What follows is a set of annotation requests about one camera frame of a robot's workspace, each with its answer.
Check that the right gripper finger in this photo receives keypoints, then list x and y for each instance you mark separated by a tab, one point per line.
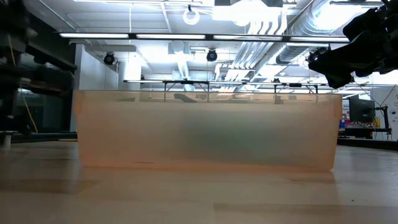
342	68
339	56

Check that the black ceiling device cluster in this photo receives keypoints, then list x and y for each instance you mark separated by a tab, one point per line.
312	53

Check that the black computer monitor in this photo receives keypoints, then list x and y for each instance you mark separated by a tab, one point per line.
362	110

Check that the black ceiling spotlight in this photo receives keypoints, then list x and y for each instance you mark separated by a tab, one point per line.
211	56
109	59

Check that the orange translucent bin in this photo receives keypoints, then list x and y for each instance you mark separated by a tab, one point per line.
155	133

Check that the long ceiling light bar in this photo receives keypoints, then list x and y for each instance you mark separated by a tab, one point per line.
102	36

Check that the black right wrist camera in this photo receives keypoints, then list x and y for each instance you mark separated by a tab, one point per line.
367	25

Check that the silver ventilation duct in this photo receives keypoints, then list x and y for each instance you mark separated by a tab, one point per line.
311	21

